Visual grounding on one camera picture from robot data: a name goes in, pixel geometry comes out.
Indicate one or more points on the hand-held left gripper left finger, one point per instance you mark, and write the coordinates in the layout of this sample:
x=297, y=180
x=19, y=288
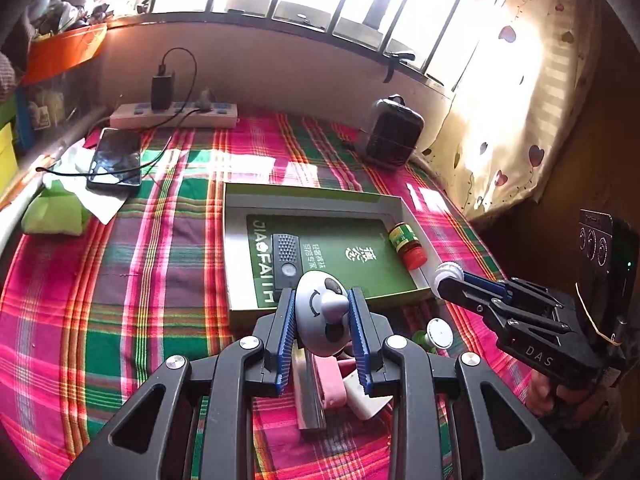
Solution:
x=286, y=340

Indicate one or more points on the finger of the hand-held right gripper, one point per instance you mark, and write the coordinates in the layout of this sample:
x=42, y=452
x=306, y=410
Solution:
x=465, y=297
x=482, y=282

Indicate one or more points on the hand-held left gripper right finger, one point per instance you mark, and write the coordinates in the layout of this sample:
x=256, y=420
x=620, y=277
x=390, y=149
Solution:
x=358, y=340

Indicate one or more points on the white round cap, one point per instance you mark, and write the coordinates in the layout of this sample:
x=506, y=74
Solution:
x=448, y=275

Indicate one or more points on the grey round panda toy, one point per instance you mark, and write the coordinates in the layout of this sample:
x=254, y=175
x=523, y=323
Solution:
x=320, y=320

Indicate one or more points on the silver metal block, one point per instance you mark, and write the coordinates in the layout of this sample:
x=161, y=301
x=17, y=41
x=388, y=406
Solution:
x=307, y=400

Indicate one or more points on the green shallow cardboard box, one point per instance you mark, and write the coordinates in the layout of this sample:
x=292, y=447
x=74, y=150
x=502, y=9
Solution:
x=330, y=255

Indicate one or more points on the person's right hand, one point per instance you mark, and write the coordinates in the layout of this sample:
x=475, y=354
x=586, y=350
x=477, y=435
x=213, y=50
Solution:
x=542, y=392

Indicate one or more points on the pink eraser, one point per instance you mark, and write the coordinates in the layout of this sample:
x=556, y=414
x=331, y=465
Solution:
x=330, y=382

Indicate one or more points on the small green item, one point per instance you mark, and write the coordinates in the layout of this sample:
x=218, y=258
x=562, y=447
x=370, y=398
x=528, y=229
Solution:
x=419, y=340

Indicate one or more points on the small red-capped bottle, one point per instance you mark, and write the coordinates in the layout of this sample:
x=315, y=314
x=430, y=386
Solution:
x=407, y=247

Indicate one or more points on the black device with speaker grille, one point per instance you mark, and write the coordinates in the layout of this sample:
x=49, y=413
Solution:
x=286, y=255

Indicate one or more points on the plaid blanket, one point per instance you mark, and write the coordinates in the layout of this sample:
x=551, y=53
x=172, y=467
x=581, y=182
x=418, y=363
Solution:
x=125, y=310

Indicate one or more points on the small black space heater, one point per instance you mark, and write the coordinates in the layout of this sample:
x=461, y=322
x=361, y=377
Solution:
x=392, y=132

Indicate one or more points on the cream heart-print curtain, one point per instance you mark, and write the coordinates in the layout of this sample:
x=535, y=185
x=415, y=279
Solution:
x=525, y=110

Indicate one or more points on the white tissue paper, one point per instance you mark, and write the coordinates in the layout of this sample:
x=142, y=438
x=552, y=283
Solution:
x=100, y=205

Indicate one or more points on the black smartphone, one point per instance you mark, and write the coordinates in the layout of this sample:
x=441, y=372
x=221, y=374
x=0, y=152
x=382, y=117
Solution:
x=115, y=160

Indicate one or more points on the grey plug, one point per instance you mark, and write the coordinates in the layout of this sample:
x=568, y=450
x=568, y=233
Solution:
x=205, y=100

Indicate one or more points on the green tissue pack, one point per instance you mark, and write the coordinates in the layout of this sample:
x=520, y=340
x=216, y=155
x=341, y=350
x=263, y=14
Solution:
x=50, y=215

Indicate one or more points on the white power strip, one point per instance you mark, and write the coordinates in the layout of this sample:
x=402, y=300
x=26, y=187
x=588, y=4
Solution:
x=130, y=116

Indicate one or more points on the black charger adapter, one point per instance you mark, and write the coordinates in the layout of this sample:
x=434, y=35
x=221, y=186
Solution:
x=162, y=90

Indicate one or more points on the clear storage bin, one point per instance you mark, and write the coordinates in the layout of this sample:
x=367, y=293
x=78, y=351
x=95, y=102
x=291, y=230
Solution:
x=60, y=100

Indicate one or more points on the yellow box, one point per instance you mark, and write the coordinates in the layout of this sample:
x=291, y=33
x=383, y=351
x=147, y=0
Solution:
x=6, y=155

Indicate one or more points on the blue box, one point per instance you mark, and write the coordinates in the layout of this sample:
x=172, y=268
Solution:
x=22, y=115

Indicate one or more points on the orange box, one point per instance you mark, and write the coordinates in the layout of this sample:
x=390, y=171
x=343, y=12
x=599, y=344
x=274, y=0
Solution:
x=65, y=50

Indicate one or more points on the checked cloth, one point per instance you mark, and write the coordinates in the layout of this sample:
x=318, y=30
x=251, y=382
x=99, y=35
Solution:
x=6, y=75

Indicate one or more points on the mixed clutter pile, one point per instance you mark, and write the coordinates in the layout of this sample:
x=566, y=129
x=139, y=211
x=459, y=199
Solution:
x=55, y=12

